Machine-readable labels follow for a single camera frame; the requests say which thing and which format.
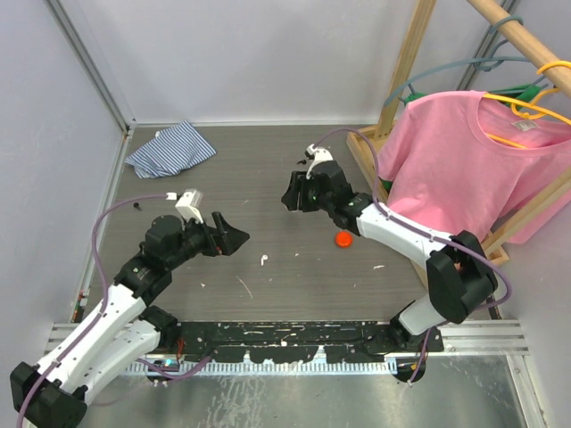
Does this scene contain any green garment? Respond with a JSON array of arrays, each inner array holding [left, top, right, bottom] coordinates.
[[380, 178, 393, 193]]

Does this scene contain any aluminium frame post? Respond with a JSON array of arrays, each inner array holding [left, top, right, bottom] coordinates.
[[45, 1, 134, 135]]

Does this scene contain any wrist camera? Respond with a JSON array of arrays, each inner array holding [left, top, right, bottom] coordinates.
[[175, 189, 203, 224], [305, 144, 334, 179]]

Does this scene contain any pink t-shirt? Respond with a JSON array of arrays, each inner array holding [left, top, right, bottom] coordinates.
[[377, 91, 570, 240]]

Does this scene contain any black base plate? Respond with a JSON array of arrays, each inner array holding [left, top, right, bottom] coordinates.
[[147, 321, 424, 364]]

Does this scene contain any green hanger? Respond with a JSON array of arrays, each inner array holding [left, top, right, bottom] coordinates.
[[399, 84, 548, 104]]

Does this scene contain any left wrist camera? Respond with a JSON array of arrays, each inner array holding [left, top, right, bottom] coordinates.
[[175, 189, 203, 224]]

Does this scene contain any wooden clothes rack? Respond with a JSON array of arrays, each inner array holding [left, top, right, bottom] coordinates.
[[346, 0, 571, 286]]

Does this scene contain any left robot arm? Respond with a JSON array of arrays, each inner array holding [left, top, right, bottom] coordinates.
[[10, 212, 250, 427]]

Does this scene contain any yellow hanger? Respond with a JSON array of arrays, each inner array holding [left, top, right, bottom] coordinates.
[[483, 60, 570, 149]]

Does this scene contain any grey-blue hanger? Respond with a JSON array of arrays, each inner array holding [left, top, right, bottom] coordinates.
[[383, 15, 543, 107]]

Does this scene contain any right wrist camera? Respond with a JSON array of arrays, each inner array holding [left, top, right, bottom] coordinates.
[[305, 144, 334, 179]]

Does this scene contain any blue striped cloth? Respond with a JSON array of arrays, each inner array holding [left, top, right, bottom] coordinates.
[[125, 120, 217, 179]]

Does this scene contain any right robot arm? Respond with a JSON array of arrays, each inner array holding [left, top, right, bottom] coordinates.
[[281, 160, 498, 351]]

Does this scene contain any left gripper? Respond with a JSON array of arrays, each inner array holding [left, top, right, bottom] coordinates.
[[166, 211, 248, 270]]

